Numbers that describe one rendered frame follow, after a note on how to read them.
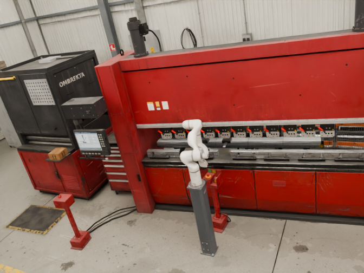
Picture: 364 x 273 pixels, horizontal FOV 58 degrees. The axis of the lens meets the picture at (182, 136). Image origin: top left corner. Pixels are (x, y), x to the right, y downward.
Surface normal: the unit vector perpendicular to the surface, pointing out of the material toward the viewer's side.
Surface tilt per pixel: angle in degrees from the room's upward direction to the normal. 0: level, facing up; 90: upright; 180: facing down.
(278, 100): 90
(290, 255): 0
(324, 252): 0
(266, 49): 90
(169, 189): 90
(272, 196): 90
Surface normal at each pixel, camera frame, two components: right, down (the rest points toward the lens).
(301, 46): -0.33, 0.46
